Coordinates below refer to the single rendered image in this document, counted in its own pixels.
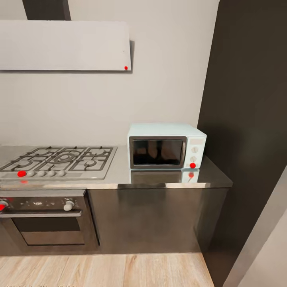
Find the microwave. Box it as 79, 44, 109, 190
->
128, 123, 207, 169

